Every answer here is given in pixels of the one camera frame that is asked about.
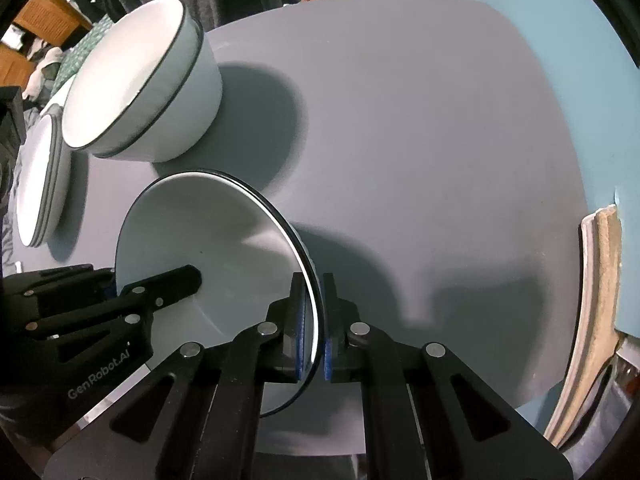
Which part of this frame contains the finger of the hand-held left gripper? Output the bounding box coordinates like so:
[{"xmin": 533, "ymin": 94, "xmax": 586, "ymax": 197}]
[
  {"xmin": 5, "ymin": 262, "xmax": 118, "ymax": 311},
  {"xmin": 25, "ymin": 264, "xmax": 202, "ymax": 333}
]

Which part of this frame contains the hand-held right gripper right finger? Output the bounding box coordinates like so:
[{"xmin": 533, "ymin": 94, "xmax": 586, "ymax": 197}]
[{"xmin": 322, "ymin": 272, "xmax": 573, "ymax": 480}]

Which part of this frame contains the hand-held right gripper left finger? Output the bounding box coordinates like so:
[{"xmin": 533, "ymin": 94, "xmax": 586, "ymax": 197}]
[{"xmin": 42, "ymin": 271, "xmax": 313, "ymax": 480}]

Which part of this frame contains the small white dark-rimmed plate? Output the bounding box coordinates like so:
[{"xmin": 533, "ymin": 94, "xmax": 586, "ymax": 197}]
[{"xmin": 114, "ymin": 169, "xmax": 321, "ymax": 417}]

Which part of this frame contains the white dark-rimmed bowl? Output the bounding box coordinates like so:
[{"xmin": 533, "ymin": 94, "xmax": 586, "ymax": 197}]
[
  {"xmin": 90, "ymin": 20, "xmax": 223, "ymax": 163},
  {"xmin": 60, "ymin": 0, "xmax": 201, "ymax": 153}
]

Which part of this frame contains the green patterned cloth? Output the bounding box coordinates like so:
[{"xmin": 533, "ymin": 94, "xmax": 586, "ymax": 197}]
[{"xmin": 50, "ymin": 15, "xmax": 116, "ymax": 91}]

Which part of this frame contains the brown wooden furniture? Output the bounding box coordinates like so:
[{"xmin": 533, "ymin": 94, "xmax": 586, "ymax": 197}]
[{"xmin": 0, "ymin": 0, "xmax": 96, "ymax": 86}]

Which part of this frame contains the beige curved wooden board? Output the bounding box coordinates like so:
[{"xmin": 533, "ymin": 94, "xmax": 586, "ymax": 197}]
[{"xmin": 542, "ymin": 205, "xmax": 626, "ymax": 448}]

